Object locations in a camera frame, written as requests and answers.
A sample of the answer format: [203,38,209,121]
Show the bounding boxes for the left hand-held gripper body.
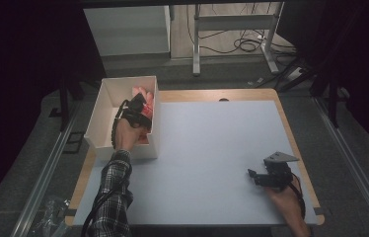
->
[119,98,154,130]

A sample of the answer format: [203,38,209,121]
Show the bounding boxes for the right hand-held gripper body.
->
[255,150,301,193]

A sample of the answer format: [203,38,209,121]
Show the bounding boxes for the pink soft packet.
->
[131,86,156,145]

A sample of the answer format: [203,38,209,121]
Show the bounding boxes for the white box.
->
[83,75,161,162]

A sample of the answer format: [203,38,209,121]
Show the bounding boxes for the person's left hand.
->
[114,118,146,153]

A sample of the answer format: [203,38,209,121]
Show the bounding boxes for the person's right hand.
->
[265,175,306,216]

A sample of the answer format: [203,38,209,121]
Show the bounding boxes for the pale blue table mat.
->
[73,100,319,227]

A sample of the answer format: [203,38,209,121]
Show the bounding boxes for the white cabinet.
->
[83,5,172,57]

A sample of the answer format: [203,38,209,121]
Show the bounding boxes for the black metal stand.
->
[48,74,87,133]
[310,62,349,129]

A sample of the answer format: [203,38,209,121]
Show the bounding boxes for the white power strip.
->
[285,66,305,82]

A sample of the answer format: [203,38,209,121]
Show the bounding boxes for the clear plastic bag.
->
[29,196,70,237]

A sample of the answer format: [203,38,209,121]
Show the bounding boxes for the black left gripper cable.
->
[80,99,131,237]

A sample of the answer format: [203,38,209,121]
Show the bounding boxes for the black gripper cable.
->
[290,181,307,221]
[80,99,131,237]

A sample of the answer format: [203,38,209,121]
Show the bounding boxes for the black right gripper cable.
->
[290,181,307,221]

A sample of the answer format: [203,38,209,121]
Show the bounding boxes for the aluminium floor rail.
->
[10,102,85,237]
[313,97,369,237]

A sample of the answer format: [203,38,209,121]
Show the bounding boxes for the white metal desk frame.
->
[191,2,286,77]

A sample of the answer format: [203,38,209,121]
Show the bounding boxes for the black floor cables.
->
[185,3,297,55]

